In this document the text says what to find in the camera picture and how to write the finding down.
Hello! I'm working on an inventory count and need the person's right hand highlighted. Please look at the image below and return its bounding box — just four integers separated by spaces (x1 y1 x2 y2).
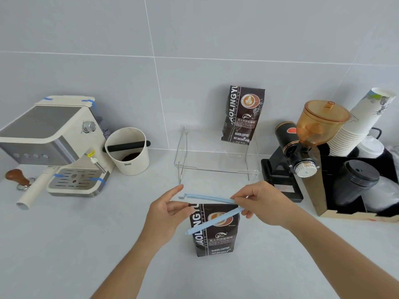
231 180 303 232

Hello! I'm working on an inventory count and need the person's left hand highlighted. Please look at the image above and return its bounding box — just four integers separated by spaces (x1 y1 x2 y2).
139 184 197 248

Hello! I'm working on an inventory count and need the light blue bag sealing clip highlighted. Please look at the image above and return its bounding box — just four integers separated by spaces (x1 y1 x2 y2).
178 193 245 236

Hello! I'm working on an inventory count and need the dark brown coffee bean bag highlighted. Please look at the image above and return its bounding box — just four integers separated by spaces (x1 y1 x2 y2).
221 85 265 143
191 202 240 258

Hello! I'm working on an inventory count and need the person's left forearm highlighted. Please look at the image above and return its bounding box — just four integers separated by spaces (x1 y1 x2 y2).
90 237 175 299

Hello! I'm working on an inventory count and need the person's right forearm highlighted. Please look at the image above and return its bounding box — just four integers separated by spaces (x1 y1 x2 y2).
288 206 399 299

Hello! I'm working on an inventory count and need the clear acrylic shelf stand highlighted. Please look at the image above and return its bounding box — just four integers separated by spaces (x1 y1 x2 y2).
174 126 262 185

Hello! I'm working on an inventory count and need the cream knock box black bar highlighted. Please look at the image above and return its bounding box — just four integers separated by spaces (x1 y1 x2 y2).
103 127 151 176

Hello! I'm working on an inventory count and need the wooden cup organizer box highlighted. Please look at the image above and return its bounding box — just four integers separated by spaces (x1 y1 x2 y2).
304 146 399 223

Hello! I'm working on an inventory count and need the black grinder with amber hopper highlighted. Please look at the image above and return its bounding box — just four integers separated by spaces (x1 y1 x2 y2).
261 100 351 203

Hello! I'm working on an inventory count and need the stack of black cup lids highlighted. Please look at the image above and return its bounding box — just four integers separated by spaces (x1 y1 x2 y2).
335 159 381 206

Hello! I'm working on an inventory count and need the stack of white cup lids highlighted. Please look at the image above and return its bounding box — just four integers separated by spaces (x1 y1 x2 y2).
355 135 385 159

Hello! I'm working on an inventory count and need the stack of clear plastic lids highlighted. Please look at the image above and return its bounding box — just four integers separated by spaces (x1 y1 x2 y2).
363 176 399 213

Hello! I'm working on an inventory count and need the stack of printed paper cups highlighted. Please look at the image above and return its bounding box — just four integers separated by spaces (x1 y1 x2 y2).
327 88 397 157

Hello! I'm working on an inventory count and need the cream espresso machine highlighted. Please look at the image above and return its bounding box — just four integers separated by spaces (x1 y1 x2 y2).
0 96 115 198

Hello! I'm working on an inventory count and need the cream handled portafilter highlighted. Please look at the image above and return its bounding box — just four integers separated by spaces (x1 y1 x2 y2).
16 166 63 210

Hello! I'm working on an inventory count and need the wooden handled coffee tamper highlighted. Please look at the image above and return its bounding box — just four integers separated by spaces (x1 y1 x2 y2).
5 169 35 191

